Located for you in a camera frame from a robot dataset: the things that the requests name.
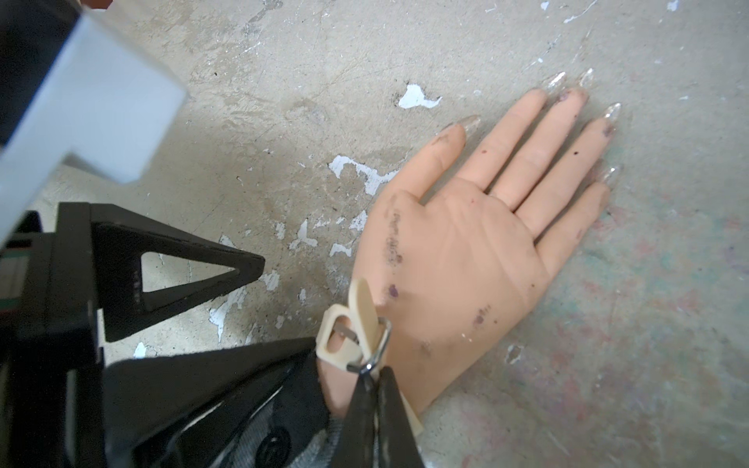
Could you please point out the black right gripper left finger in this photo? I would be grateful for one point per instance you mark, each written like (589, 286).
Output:
(355, 448)

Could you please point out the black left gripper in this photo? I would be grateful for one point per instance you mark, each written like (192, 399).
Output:
(177, 411)

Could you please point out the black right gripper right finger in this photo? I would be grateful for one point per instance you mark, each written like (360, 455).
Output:
(397, 447)

